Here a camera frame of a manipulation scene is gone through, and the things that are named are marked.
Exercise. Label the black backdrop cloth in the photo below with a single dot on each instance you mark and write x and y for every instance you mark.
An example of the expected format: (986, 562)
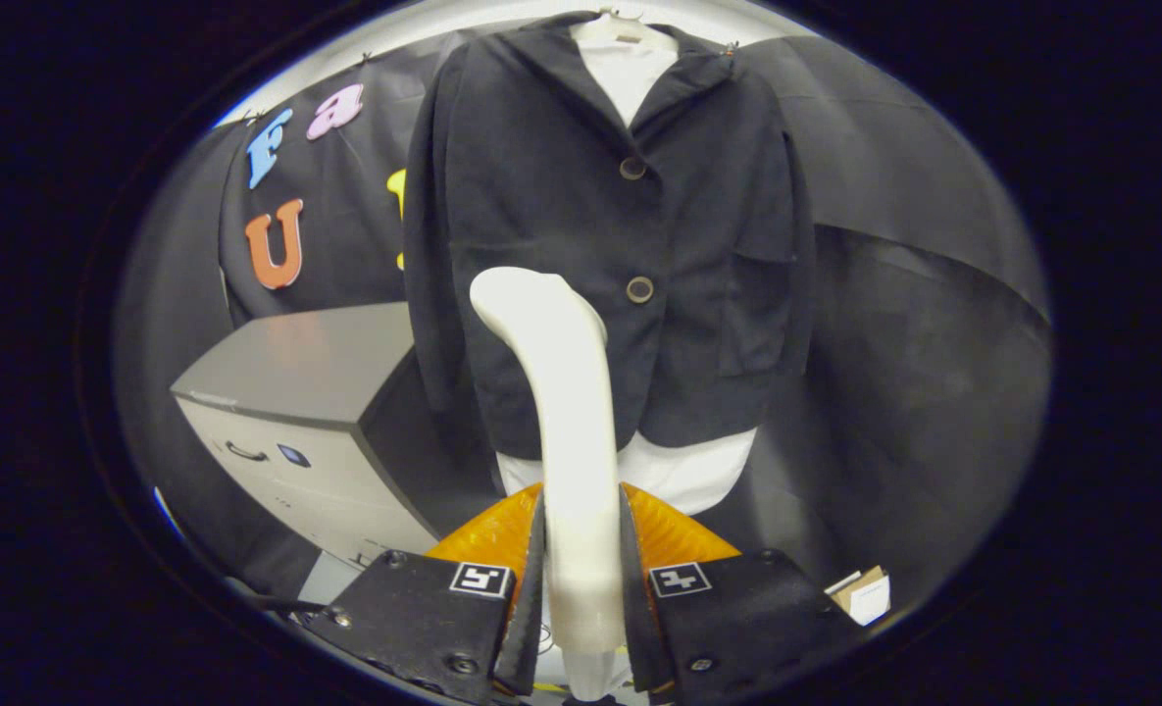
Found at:
(914, 343)

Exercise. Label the black blazer jacket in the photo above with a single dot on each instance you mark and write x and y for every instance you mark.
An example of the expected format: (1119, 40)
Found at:
(541, 196)

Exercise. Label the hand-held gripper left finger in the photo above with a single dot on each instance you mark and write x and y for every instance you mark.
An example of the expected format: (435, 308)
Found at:
(531, 628)

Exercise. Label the white garment steamer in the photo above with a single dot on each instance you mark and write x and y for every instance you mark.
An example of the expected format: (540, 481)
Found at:
(576, 441)

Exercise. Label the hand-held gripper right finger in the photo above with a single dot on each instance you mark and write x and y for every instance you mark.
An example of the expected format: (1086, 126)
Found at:
(639, 628)

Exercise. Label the white mannequin torso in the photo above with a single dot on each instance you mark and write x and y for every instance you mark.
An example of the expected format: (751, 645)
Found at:
(688, 471)

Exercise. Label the small cardboard box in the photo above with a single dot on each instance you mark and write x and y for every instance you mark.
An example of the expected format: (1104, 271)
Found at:
(865, 596)

